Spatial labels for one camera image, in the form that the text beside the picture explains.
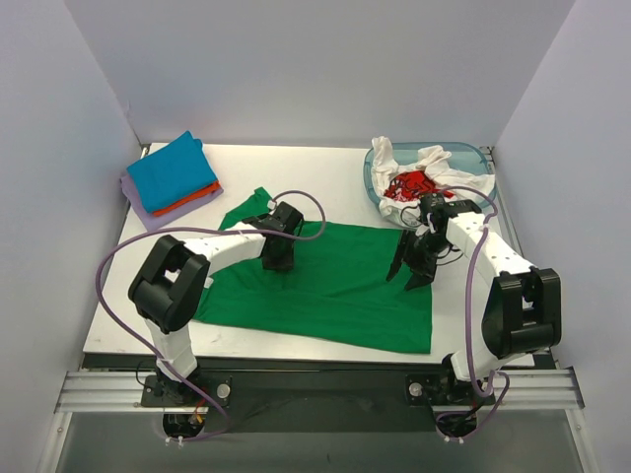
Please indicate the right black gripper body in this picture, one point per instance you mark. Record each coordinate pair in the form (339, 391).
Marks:
(420, 257)

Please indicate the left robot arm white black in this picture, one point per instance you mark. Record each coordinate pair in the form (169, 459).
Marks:
(168, 288)

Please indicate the white t shirt red print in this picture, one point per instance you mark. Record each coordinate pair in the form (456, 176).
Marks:
(468, 182)

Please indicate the aluminium frame rail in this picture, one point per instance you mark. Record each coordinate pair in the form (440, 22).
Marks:
(121, 392)

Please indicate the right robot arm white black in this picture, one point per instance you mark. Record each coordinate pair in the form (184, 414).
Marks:
(511, 307)

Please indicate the folded blue t shirt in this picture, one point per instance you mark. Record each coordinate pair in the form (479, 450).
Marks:
(174, 173)

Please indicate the clear blue plastic bin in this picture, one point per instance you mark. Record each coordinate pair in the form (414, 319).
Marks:
(473, 157)

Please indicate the folded lilac t shirt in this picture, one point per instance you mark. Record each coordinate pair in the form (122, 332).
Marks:
(151, 223)

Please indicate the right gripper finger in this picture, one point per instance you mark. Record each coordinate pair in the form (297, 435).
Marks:
(397, 260)
(419, 280)

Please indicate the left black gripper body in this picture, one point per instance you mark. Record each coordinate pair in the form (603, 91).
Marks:
(277, 257)

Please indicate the folded orange t shirt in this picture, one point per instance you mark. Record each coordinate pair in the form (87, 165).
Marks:
(197, 197)

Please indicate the green t shirt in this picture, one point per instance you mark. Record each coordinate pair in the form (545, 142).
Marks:
(336, 291)

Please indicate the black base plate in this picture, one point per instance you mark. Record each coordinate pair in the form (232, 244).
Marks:
(267, 397)

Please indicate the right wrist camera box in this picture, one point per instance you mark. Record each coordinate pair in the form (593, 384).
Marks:
(431, 203)

